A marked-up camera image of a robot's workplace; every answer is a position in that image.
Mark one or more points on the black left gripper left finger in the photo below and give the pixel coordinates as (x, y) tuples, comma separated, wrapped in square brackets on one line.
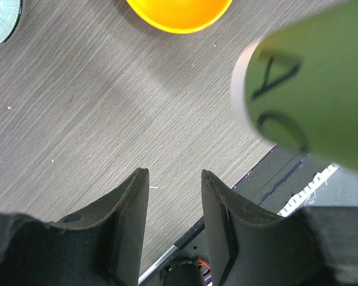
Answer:
[(100, 244)]

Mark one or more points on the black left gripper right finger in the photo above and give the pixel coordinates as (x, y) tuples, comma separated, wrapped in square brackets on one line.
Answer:
[(249, 245)]

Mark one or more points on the green paper cup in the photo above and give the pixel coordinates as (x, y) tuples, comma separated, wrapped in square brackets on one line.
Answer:
[(298, 86)]

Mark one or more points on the orange bowl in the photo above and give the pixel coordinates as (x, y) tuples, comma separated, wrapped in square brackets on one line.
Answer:
[(180, 16)]

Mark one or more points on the light teal patterned bowl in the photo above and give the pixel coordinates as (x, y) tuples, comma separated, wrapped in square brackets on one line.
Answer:
[(10, 15)]

